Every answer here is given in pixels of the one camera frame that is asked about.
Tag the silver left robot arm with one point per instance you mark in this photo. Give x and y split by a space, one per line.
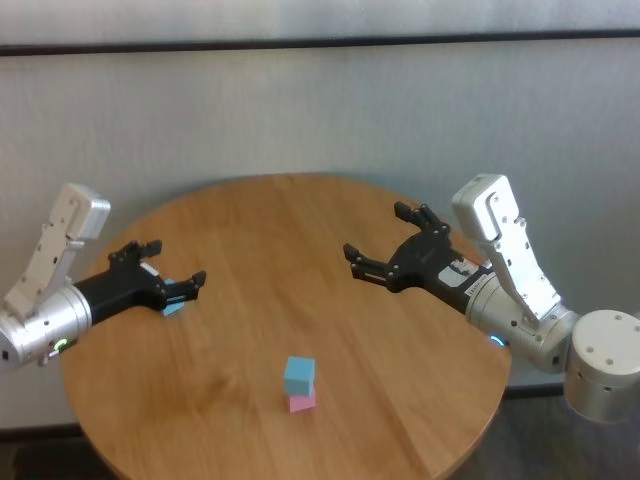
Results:
45 325

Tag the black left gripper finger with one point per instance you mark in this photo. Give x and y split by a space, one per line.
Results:
137 251
187 290

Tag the black wall trim strip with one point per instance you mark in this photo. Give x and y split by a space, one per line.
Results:
320 43

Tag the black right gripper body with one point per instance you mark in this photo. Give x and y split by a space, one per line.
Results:
430 262

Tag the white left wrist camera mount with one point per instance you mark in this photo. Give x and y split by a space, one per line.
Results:
65 230

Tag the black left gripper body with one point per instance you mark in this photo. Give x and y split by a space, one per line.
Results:
125 292

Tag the pink cube block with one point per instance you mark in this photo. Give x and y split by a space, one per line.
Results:
300 404

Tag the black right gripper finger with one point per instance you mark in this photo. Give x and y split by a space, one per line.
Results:
370 270
425 220

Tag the blue cube block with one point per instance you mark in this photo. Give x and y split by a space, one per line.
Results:
299 375
172 310

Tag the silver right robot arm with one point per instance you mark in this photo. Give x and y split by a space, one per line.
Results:
575 350

